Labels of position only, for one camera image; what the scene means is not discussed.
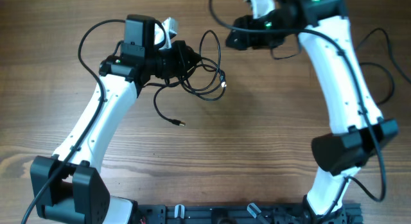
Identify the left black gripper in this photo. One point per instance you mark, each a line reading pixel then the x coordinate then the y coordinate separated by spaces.
pixel 181 50

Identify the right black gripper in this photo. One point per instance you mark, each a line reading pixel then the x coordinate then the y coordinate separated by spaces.
pixel 248 40

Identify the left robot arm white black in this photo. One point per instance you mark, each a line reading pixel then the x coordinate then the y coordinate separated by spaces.
pixel 67 186

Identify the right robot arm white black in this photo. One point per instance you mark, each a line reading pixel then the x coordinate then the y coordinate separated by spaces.
pixel 358 129

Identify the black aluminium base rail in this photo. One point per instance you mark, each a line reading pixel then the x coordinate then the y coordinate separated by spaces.
pixel 286 213

